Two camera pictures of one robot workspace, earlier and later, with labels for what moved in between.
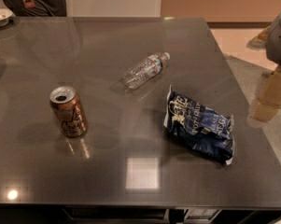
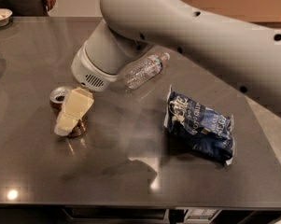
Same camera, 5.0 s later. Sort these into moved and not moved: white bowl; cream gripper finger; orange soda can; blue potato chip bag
Moved: cream gripper finger
Not moved: orange soda can; blue potato chip bag; white bowl
